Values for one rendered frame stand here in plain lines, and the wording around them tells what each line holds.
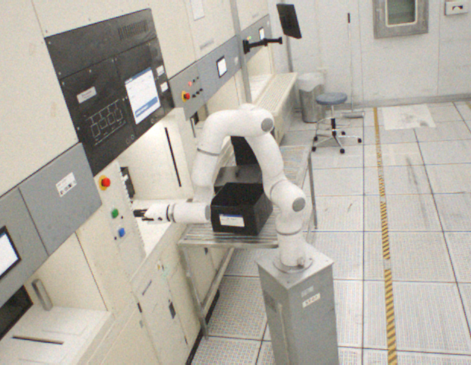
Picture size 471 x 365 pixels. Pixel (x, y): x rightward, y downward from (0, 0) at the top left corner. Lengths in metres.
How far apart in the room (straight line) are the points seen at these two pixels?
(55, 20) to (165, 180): 1.21
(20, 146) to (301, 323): 1.45
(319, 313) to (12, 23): 1.77
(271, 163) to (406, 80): 4.80
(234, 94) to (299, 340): 2.29
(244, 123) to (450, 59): 5.03
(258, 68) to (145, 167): 2.95
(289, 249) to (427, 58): 4.74
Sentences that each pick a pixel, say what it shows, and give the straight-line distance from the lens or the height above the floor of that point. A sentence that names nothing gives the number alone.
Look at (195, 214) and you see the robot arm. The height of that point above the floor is 1.21.
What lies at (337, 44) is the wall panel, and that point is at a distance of 6.25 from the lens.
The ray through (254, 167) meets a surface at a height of 0.86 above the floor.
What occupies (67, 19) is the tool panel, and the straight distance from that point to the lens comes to 1.79.
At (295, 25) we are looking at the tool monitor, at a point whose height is 1.59.
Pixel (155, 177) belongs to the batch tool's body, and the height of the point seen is 1.02.
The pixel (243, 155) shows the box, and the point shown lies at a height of 0.85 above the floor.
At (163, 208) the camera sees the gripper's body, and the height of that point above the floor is 1.22.
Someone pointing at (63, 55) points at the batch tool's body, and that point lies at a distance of 1.73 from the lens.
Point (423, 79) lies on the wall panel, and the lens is 6.42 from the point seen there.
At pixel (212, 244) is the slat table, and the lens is 2.31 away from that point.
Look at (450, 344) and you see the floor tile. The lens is 2.78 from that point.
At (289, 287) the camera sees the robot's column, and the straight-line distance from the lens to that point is 1.94.
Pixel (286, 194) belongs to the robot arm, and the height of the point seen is 1.17.
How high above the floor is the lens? 2.02
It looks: 26 degrees down
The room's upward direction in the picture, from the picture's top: 11 degrees counter-clockwise
